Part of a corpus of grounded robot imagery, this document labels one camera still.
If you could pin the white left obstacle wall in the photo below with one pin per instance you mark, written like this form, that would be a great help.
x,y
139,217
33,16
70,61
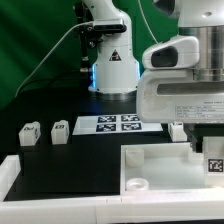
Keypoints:
x,y
9,170

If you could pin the white square table top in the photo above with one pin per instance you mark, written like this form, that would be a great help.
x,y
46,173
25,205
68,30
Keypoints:
x,y
166,167

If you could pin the white front obstacle wall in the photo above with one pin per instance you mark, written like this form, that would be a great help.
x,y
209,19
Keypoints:
x,y
154,207

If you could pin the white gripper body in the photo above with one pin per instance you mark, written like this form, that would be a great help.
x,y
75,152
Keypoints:
x,y
167,96

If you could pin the white obstacle wall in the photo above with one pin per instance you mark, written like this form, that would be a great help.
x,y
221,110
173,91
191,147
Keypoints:
x,y
9,170
154,207

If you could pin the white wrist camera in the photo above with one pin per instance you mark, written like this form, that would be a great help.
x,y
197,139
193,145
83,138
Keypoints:
x,y
179,52

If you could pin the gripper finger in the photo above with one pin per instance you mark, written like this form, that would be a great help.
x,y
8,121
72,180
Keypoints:
x,y
194,137

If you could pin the black camera on stand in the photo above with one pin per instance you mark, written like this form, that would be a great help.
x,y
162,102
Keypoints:
x,y
109,26

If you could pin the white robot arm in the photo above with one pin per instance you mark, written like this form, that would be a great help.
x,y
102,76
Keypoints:
x,y
116,72

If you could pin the white marker sheet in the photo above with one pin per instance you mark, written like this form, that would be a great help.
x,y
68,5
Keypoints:
x,y
120,123

